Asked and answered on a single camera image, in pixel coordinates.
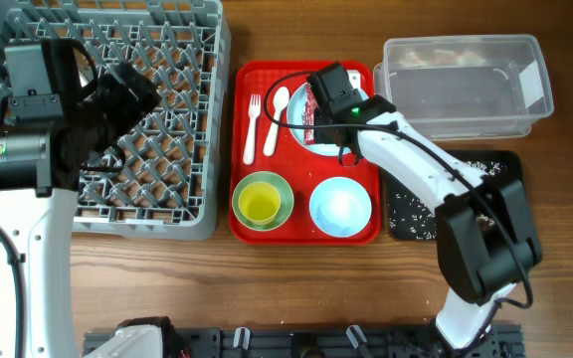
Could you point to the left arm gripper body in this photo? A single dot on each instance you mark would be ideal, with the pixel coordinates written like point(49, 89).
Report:
point(111, 111)

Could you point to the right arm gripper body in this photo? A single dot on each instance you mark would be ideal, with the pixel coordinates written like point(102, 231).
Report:
point(323, 116)

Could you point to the red ketchup packet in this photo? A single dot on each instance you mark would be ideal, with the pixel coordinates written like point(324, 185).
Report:
point(308, 116)

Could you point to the cream plastic spoon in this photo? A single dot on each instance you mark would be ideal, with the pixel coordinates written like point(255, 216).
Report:
point(280, 102)

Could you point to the white plastic fork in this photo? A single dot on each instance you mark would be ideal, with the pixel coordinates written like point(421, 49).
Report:
point(254, 111)

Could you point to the light blue bowl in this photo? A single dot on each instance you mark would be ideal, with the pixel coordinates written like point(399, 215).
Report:
point(340, 207)

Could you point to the green bowl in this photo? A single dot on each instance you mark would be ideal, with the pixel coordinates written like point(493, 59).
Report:
point(284, 189)

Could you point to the rice and meat leftovers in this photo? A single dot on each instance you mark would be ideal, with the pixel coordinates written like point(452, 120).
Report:
point(416, 214)

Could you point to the yellow plastic cup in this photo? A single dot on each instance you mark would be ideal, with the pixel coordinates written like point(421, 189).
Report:
point(259, 202)

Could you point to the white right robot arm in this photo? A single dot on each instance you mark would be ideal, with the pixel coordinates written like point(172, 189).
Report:
point(486, 238)

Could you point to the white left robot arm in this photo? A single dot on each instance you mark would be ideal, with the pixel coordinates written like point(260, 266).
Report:
point(52, 127)

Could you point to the grey dishwasher rack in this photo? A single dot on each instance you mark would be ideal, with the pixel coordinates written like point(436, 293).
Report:
point(167, 188)

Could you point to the black waste tray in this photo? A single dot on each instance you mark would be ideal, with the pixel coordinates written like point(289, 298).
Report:
point(411, 214)

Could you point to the light blue plate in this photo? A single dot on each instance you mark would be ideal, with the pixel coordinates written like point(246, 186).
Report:
point(294, 112)

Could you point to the red plastic tray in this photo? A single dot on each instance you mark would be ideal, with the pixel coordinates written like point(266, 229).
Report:
point(301, 168)

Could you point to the clear plastic bin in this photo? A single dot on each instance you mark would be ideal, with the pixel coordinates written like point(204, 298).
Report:
point(466, 87)

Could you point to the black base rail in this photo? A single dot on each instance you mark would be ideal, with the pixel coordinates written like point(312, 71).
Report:
point(414, 341)

